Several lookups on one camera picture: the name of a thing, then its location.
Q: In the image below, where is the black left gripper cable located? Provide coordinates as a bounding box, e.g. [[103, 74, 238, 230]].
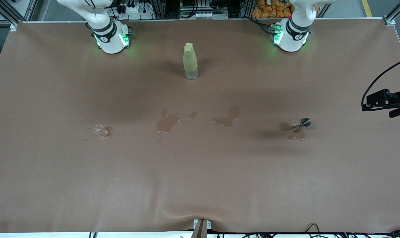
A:
[[361, 56, 400, 112]]

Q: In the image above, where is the steel double-cone jigger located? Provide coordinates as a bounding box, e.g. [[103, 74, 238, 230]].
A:
[[290, 117, 311, 133]]

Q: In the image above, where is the aluminium frame post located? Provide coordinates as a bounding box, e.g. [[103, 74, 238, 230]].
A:
[[0, 0, 38, 32], [383, 0, 400, 27]]

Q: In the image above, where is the long brown liquid puddle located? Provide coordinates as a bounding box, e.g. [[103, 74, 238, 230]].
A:
[[211, 106, 241, 128]]

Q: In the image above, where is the orange snack pile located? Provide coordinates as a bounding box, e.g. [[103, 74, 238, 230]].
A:
[[252, 0, 319, 19]]

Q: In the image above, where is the white terminal block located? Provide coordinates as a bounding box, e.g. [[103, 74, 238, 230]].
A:
[[179, 12, 229, 20]]

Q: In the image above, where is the large brown liquid puddle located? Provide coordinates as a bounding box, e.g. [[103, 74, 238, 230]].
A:
[[156, 108, 181, 134]]

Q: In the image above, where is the brown table mat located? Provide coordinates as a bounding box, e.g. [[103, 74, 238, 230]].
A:
[[0, 18, 400, 233]]

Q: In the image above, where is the white power strip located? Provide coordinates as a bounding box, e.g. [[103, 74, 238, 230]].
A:
[[116, 0, 154, 20]]

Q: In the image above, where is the pale green bottle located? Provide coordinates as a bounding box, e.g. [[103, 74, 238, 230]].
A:
[[183, 42, 199, 80]]

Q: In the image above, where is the small brown liquid puddle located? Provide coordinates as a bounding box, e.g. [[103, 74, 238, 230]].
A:
[[288, 128, 306, 141]]

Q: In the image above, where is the small clear glass beaker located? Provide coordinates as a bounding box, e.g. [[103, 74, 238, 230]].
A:
[[93, 124, 109, 138]]

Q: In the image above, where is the metal clamp bracket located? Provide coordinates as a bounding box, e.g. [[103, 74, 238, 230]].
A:
[[193, 219, 212, 238]]

